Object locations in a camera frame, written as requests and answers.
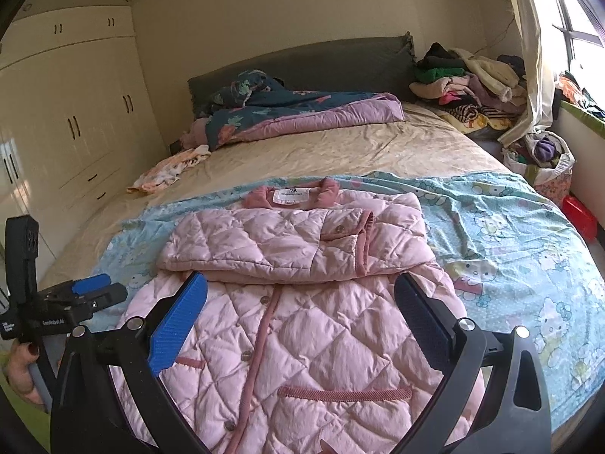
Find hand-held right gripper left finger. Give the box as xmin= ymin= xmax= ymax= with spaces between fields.
xmin=50 ymin=271 xmax=209 ymax=454

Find dark floral quilt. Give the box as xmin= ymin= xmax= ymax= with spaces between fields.
xmin=182 ymin=69 xmax=406 ymax=153

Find pile of mixed clothes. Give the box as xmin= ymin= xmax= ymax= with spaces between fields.
xmin=409 ymin=44 xmax=528 ymax=134

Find cream wardrobe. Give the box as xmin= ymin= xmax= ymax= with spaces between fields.
xmin=0 ymin=7 xmax=172 ymax=268

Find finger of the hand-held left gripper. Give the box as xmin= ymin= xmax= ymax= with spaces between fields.
xmin=70 ymin=273 xmax=113 ymax=298
xmin=82 ymin=282 xmax=129 ymax=313

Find clothes on windowsill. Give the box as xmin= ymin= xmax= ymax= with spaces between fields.
xmin=558 ymin=71 xmax=605 ymax=127

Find blue cartoon printed blanket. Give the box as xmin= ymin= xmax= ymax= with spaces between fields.
xmin=93 ymin=169 xmax=605 ymax=432

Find cream curtain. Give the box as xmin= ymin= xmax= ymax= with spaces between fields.
xmin=498 ymin=0 xmax=557 ymax=148

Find basket of clothes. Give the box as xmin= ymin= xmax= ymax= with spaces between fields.
xmin=502 ymin=129 xmax=576 ymax=205

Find person's left hand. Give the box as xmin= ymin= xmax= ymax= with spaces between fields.
xmin=1 ymin=342 xmax=49 ymax=406

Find bed with beige sheet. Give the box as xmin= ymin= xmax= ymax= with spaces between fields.
xmin=40 ymin=101 xmax=605 ymax=436

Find window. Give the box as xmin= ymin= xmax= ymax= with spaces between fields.
xmin=520 ymin=0 xmax=605 ymax=87

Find pink quilted jacket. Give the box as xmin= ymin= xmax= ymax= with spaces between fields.
xmin=111 ymin=176 xmax=489 ymax=454

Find small floral garment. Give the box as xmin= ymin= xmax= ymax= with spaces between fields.
xmin=127 ymin=145 xmax=211 ymax=196

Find pink pillow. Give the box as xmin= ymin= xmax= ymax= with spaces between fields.
xmin=181 ymin=118 xmax=211 ymax=151

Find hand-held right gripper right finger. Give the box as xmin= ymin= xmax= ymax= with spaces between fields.
xmin=394 ymin=273 xmax=554 ymax=454

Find red box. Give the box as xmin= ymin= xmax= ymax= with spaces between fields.
xmin=562 ymin=196 xmax=599 ymax=243

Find dark grey headboard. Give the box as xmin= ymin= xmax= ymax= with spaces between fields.
xmin=188 ymin=33 xmax=417 ymax=119

